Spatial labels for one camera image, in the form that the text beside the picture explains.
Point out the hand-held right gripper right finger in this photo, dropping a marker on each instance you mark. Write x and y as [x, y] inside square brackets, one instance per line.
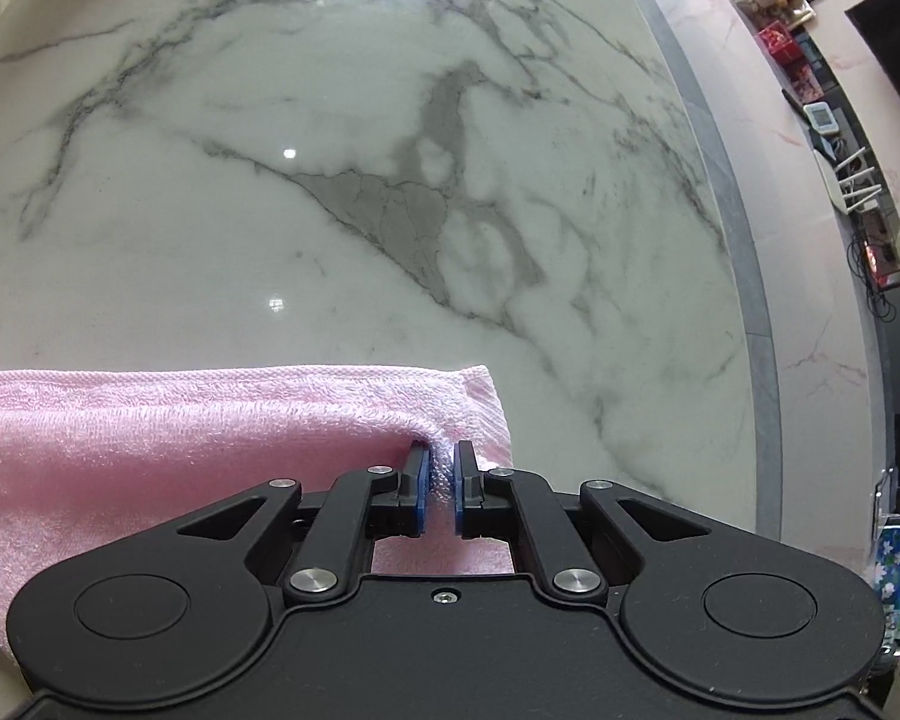
[461, 491]

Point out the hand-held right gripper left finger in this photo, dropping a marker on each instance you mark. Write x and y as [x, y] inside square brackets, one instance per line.
[418, 491]

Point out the pink towel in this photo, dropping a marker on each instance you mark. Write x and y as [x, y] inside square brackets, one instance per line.
[157, 450]

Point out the marble television console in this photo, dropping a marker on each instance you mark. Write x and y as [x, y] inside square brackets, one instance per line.
[787, 240]

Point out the white router with antennas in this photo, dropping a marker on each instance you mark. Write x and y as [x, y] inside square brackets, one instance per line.
[855, 184]

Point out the white desk thermometer display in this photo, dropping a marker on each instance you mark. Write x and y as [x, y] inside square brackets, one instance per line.
[821, 116]

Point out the red gift box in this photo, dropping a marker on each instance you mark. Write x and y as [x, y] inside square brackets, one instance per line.
[806, 79]
[780, 41]

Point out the black television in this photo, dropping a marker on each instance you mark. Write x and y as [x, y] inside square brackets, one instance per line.
[896, 45]

